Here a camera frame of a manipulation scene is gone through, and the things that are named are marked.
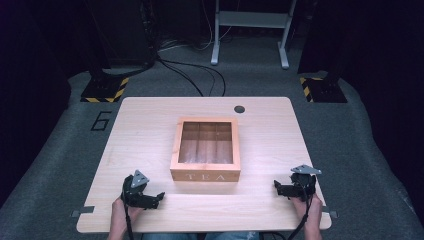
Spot person's left hand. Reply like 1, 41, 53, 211
111, 196, 145, 225

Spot dark cabinet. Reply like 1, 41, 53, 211
83, 0, 158, 69

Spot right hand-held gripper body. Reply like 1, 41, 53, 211
285, 164, 323, 203

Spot grey tape strip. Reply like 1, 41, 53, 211
70, 205, 96, 219
321, 205, 339, 220

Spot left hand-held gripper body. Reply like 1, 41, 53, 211
120, 169, 155, 210

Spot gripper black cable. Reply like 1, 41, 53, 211
287, 181, 314, 240
123, 186, 135, 240

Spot wooden tea box glass lid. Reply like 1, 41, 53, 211
169, 116, 242, 183

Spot person's right hand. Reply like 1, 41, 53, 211
289, 193, 324, 225

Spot white metal stand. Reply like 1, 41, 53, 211
210, 0, 298, 71

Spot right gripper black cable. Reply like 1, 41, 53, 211
287, 181, 314, 240

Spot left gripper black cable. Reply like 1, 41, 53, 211
123, 186, 135, 240

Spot black base yellow striped edge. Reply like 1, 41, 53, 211
298, 76, 349, 104
80, 76, 130, 104

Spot black floor cables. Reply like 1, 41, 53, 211
155, 39, 228, 98

